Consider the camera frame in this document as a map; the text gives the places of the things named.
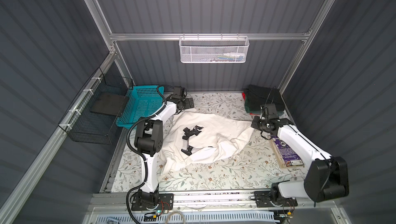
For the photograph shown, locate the white t shirt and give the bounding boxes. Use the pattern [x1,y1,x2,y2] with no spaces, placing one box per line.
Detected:
[159,109,254,175]

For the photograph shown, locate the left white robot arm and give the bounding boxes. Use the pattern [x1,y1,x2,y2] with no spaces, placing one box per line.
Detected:
[132,85,193,194]

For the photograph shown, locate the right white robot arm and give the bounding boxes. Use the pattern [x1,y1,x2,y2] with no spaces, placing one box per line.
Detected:
[251,104,350,206]

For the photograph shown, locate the folded dark t shirt stack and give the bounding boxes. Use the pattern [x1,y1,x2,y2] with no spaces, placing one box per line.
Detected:
[242,85,285,115]

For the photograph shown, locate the teal plastic laundry basket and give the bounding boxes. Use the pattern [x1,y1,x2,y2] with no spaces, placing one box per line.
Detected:
[116,85,163,129]

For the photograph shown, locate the purple printed book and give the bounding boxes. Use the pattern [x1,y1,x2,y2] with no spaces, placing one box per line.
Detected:
[270,137,305,168]

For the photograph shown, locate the items in mesh basket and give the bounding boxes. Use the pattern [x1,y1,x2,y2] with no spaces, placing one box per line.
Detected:
[201,53,246,63]

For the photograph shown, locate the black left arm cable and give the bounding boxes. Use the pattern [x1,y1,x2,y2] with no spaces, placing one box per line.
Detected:
[124,84,175,224]

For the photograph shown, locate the white mesh wall basket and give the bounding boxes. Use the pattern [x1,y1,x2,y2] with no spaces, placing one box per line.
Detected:
[178,38,250,64]

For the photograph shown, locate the black pad in wire basket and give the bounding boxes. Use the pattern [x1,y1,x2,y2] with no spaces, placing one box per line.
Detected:
[90,92,129,117]

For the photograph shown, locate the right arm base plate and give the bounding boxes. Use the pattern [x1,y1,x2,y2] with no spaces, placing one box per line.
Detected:
[253,191,298,207]

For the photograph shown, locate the aluminium frame rail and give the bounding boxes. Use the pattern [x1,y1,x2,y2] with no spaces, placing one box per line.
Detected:
[109,33,310,41]

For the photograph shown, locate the black wire wall basket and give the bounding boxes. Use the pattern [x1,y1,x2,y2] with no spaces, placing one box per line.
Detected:
[58,69,133,145]

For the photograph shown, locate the white vented cable duct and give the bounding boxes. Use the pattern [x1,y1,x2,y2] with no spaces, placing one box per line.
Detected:
[94,211,281,224]

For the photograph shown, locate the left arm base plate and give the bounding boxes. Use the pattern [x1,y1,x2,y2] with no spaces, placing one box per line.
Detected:
[130,192,174,211]

